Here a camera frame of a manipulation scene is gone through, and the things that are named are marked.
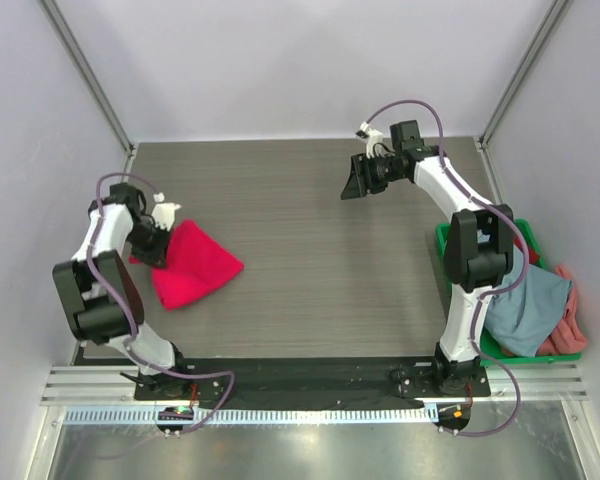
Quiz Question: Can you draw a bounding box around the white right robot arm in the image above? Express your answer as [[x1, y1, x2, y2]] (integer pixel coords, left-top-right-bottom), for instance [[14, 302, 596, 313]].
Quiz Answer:
[[340, 120, 514, 396]]

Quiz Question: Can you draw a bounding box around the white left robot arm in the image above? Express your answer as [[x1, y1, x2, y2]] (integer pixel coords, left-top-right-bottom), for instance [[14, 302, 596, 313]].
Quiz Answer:
[[52, 182, 189, 398]]

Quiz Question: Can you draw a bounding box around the dark red t-shirt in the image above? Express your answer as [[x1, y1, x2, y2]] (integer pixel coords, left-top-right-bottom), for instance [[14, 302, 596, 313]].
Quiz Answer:
[[514, 236, 540, 266]]

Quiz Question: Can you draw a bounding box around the light blue t-shirt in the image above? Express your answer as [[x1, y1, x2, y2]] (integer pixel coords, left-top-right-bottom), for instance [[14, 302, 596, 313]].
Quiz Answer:
[[484, 265, 557, 357]]

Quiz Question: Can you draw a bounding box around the green plastic bin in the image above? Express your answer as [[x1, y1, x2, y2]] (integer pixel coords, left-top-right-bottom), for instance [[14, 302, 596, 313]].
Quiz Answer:
[[434, 218, 584, 369]]

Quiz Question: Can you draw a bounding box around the pink t-shirt in bin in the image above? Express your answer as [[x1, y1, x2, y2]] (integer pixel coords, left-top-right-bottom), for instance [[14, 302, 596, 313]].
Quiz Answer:
[[536, 265, 588, 357]]

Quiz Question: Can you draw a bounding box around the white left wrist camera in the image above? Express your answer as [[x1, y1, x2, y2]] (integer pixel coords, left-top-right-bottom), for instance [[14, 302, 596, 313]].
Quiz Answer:
[[151, 192, 182, 231]]

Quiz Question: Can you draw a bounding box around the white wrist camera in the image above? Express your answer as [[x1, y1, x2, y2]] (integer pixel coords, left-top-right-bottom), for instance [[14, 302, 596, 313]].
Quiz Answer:
[[151, 192, 182, 231], [355, 122, 384, 158]]

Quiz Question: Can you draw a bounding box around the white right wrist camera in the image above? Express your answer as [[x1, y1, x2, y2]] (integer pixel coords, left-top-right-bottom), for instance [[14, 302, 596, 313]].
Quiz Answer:
[[355, 122, 384, 158]]

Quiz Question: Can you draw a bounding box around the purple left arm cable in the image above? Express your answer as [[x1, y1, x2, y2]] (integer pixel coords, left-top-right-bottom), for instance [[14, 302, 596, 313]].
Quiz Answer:
[[85, 172, 236, 435]]

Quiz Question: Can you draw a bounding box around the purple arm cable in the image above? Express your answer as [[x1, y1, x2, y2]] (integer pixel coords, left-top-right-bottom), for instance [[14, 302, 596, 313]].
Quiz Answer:
[[364, 99, 532, 437], [85, 172, 236, 435]]

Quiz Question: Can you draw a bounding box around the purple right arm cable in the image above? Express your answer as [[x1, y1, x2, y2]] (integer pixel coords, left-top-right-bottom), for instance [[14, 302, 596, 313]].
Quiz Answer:
[[364, 99, 532, 437]]

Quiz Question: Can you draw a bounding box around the aluminium frame rail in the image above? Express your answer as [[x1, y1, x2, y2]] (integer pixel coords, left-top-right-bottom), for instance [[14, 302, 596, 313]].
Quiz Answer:
[[42, 359, 587, 410]]

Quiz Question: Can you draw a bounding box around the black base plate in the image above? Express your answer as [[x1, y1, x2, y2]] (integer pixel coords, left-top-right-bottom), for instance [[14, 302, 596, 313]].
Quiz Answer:
[[132, 357, 492, 401]]

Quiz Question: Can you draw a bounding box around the left aluminium corner post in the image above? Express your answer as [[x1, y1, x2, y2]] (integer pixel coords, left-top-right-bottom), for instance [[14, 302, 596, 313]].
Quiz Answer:
[[38, 0, 134, 157]]

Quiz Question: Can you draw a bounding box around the aluminium corner post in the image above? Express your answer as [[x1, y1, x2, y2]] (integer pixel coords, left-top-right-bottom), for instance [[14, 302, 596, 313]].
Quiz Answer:
[[38, 0, 134, 157], [474, 0, 576, 150]]

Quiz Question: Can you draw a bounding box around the white slotted cable duct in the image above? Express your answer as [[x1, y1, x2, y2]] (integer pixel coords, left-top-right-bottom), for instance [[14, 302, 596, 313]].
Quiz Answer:
[[64, 404, 438, 427]]

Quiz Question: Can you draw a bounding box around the right aluminium corner post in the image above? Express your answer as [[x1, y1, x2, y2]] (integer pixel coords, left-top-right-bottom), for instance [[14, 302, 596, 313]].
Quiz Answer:
[[474, 0, 576, 150]]

